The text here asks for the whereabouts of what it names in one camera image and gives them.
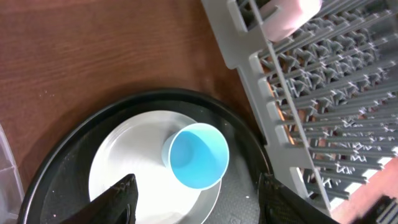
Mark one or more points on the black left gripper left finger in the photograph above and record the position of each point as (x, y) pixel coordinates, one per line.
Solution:
(115, 205)

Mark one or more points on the clear plastic waste bin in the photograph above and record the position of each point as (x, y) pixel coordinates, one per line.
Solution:
(12, 192)

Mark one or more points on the grey round plate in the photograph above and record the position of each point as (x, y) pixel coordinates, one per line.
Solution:
(134, 147)

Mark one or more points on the wooden chopstick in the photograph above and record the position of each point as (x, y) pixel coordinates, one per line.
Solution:
(281, 115)

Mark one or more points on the pink cup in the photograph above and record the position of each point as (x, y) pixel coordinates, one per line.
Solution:
(291, 15)

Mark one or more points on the grey dishwasher rack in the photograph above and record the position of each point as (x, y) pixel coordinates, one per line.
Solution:
(336, 82)

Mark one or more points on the round black serving tray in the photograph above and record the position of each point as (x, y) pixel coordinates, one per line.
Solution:
(60, 186)

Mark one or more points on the blue cup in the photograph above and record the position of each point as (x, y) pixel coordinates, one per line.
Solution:
(197, 155)

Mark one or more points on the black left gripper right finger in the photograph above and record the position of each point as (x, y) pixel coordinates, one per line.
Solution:
(278, 204)

